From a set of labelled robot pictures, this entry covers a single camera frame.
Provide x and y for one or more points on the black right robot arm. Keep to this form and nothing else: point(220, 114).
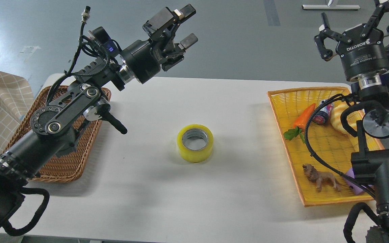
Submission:
point(370, 164)

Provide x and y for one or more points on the brown toy lion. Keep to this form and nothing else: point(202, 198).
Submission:
point(318, 177)

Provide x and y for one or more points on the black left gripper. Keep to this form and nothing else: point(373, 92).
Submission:
point(147, 58)

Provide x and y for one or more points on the yellow plastic basket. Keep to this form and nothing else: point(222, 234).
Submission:
point(334, 147)

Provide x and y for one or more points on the brown wicker basket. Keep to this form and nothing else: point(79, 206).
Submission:
point(66, 168)

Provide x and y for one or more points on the orange toy carrot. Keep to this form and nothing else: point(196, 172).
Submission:
point(298, 127)

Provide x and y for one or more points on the yellow tape roll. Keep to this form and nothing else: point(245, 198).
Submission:
point(195, 143)

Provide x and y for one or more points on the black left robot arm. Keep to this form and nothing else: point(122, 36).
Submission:
point(75, 100)

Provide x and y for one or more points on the small drink can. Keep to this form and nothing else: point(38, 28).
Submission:
point(322, 116)

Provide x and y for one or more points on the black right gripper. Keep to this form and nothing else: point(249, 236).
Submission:
point(363, 54)

